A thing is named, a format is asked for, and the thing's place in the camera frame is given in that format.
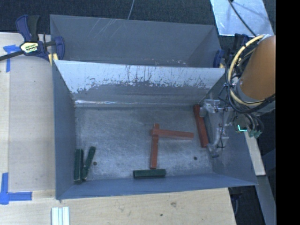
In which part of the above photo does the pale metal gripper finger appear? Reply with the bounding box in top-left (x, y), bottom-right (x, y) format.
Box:
top-left (199, 99), bottom-right (234, 120)
top-left (207, 122), bottom-right (230, 158)

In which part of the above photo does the red-brown flat block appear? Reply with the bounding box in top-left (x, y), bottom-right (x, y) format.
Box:
top-left (192, 104), bottom-right (210, 148)
top-left (149, 123), bottom-right (160, 170)
top-left (150, 128), bottom-right (195, 140)

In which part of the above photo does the dark green flat block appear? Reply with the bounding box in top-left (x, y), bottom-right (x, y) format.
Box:
top-left (73, 148), bottom-right (84, 184)
top-left (132, 168), bottom-right (167, 180)
top-left (82, 146), bottom-right (97, 181)

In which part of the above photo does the grey metal bin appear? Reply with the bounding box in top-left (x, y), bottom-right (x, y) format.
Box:
top-left (49, 14), bottom-right (259, 200)

